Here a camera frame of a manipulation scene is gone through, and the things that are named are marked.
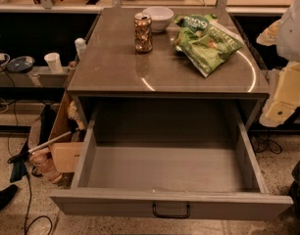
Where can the green chip bag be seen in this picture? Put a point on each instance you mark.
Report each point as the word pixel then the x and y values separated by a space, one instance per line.
pixel 205 42

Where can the black shoe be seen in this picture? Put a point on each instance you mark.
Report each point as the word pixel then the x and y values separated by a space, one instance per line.
pixel 7 195

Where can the white tube stick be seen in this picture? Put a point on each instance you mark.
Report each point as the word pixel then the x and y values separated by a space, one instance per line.
pixel 51 141

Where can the orange soda can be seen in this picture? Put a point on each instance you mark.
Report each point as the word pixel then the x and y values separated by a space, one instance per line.
pixel 143 32

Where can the white paper cup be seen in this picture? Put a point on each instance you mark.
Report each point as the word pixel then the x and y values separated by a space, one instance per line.
pixel 54 62

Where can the black drawer handle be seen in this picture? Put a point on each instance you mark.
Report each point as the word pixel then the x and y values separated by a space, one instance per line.
pixel 171 212

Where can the white bowl on shelf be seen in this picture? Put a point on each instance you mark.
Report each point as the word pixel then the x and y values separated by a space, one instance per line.
pixel 4 60

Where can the white ceramic bowl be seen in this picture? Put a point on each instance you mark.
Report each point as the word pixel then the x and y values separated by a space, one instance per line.
pixel 161 17

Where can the cardboard box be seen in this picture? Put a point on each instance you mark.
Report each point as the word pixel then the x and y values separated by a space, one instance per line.
pixel 66 151

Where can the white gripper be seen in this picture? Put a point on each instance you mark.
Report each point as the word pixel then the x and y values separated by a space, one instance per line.
pixel 293 36

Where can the white plastic bottle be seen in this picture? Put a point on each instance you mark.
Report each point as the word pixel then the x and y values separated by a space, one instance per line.
pixel 80 45

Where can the clear plastic bag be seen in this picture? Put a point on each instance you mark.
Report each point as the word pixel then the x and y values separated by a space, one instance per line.
pixel 43 165

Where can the grey open top drawer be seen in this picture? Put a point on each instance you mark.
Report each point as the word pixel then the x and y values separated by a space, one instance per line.
pixel 169 152

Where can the grey cabinet counter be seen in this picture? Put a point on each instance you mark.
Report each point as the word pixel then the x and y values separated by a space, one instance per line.
pixel 111 67

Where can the grey round dish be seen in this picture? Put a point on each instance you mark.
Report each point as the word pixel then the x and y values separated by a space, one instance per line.
pixel 21 64

